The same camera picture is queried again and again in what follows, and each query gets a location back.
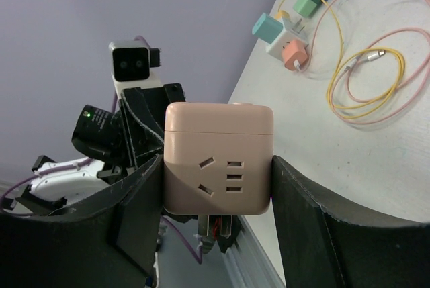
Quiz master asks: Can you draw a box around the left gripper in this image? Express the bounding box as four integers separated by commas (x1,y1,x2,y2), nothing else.
119,83,185,176

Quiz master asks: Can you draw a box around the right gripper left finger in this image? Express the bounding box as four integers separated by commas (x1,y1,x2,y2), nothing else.
1,156,163,287

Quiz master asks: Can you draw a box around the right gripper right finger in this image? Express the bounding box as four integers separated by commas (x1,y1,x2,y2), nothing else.
271,156,429,287

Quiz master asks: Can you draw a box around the pink cube socket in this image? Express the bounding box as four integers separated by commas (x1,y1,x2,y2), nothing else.
163,102,274,215

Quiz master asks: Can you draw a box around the white cube socket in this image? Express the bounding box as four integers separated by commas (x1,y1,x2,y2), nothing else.
265,18,309,61

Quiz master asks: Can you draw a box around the teal plug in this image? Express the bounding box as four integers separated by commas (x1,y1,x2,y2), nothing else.
252,13,283,44

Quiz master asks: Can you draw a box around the salmon plug with cable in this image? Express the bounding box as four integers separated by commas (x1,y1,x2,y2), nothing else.
282,39,308,71

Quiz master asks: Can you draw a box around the yellow plug with cable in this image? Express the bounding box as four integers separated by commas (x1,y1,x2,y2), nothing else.
275,10,290,21

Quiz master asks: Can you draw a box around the yellow charging cable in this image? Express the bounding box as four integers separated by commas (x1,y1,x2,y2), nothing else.
277,0,406,122

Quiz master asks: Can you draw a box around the pink charging cable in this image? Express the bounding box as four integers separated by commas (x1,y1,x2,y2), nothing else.
302,0,430,126

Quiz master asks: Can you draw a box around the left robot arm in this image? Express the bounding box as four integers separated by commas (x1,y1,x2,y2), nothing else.
1,83,185,218

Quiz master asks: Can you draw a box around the green plug on blue cube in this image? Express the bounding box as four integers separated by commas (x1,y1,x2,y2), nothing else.
293,0,322,18

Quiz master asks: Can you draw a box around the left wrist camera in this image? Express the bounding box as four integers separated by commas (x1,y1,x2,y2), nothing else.
109,39,163,98

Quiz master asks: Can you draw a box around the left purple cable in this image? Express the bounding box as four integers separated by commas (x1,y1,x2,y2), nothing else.
0,34,204,265

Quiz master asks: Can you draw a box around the aluminium front rail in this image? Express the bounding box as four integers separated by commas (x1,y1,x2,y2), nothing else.
218,216,285,288

